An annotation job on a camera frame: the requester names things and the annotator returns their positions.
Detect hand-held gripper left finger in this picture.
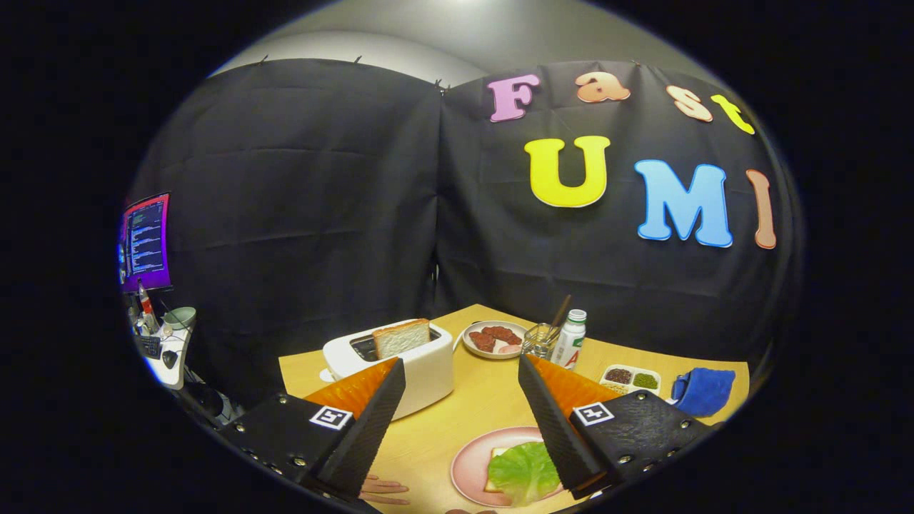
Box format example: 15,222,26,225
218,357,406,500

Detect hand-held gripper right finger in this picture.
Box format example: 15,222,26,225
518,353,718,500

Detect green lettuce leaf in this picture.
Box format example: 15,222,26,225
488,441,561,506

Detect bread slice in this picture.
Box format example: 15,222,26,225
372,318,432,360
484,448,511,493

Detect white green-capped bottle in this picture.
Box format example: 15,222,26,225
550,308,588,371

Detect clear glass holder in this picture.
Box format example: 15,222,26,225
521,323,561,359

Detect white toaster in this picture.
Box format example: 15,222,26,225
319,319,456,420

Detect pink plate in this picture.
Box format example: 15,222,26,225
450,426,565,508

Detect white divided dish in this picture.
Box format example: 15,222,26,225
598,364,662,397

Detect white plate with meat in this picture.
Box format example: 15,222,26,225
461,321,528,360

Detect wooden chopsticks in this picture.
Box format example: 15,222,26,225
546,294,572,340

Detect blue cloth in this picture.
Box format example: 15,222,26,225
671,367,736,418

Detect white side desk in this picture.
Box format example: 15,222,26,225
132,307,197,390

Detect black backdrop cloth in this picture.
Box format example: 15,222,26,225
125,59,804,408

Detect computer monitor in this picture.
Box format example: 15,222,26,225
118,191,174,293

